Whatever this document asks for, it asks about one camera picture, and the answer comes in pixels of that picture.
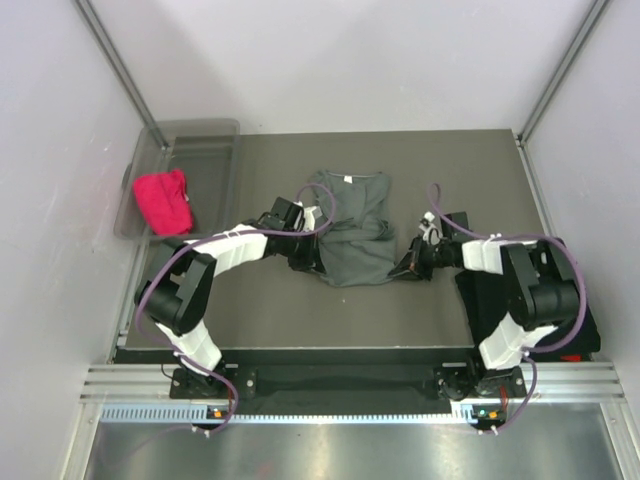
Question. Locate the clear plastic bin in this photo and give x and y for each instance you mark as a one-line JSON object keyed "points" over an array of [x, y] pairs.
{"points": [[206, 151]]}

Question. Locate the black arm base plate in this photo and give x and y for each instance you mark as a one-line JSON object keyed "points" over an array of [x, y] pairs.
{"points": [[345, 375]]}

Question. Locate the red folded t shirt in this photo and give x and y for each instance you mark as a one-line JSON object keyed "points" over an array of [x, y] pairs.
{"points": [[572, 358]]}

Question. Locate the grey t shirt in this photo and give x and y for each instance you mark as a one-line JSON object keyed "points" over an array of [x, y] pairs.
{"points": [[358, 248]]}

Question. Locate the black folded t shirt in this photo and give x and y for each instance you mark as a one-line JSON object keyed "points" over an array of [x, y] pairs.
{"points": [[485, 302]]}

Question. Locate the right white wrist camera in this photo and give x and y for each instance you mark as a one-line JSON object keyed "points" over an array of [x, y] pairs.
{"points": [[430, 232]]}

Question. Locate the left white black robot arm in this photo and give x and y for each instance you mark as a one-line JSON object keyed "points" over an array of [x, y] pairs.
{"points": [[175, 291]]}

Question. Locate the aluminium frame rail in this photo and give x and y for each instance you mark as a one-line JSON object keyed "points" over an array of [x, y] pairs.
{"points": [[586, 382]]}

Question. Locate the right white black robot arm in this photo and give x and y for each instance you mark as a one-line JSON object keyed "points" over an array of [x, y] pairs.
{"points": [[516, 291]]}

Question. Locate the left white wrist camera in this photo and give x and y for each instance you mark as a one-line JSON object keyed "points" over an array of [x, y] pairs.
{"points": [[309, 218]]}

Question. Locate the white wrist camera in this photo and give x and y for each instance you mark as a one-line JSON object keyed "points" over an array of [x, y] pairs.
{"points": [[309, 218], [430, 232]]}

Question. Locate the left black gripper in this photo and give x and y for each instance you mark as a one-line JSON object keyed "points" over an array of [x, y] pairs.
{"points": [[311, 260]]}

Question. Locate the slotted grey cable duct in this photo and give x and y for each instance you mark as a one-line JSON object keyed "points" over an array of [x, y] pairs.
{"points": [[203, 414]]}

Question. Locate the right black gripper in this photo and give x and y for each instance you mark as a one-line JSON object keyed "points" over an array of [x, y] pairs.
{"points": [[412, 260]]}

